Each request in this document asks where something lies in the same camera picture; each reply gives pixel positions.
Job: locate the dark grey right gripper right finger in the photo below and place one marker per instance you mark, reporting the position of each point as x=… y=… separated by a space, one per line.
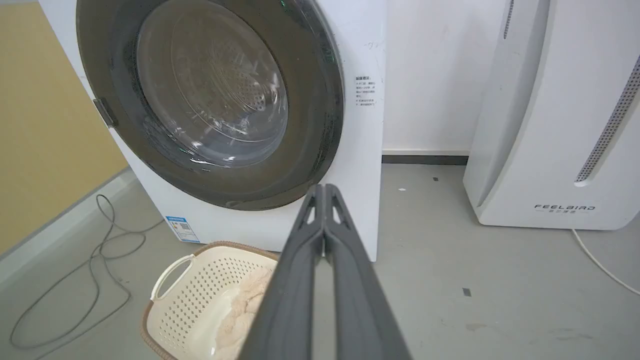
x=360 y=305

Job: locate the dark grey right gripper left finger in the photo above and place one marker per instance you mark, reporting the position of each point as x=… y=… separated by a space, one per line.
x=287 y=300

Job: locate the white front-load washing machine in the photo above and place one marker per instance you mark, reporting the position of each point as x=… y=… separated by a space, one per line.
x=360 y=150

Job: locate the dark round washing machine door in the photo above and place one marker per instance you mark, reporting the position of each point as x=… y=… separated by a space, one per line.
x=210 y=100

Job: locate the beige cloth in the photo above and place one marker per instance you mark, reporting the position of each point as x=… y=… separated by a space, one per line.
x=245 y=310

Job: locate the cream perforated laundry basket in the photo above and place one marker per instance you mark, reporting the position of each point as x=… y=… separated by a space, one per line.
x=195 y=300

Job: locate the blue energy label sticker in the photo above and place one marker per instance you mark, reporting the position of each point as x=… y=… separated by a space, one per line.
x=181 y=229

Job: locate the white air purifier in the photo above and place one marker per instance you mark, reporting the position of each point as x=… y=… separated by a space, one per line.
x=555 y=110

